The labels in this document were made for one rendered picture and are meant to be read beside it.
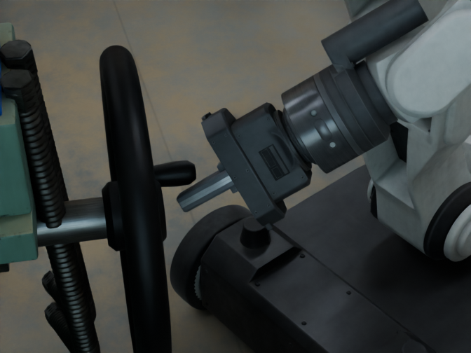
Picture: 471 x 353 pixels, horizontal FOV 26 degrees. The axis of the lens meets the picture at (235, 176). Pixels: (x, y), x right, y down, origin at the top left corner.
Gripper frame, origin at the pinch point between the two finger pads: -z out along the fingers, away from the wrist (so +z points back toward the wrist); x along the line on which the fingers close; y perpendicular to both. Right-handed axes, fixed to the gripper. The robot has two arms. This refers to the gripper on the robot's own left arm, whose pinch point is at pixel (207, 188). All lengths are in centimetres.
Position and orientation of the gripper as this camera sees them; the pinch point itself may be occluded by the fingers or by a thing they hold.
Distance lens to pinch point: 99.7
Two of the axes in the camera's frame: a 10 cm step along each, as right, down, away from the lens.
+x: -5.1, -8.5, -1.3
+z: 8.5, -4.8, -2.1
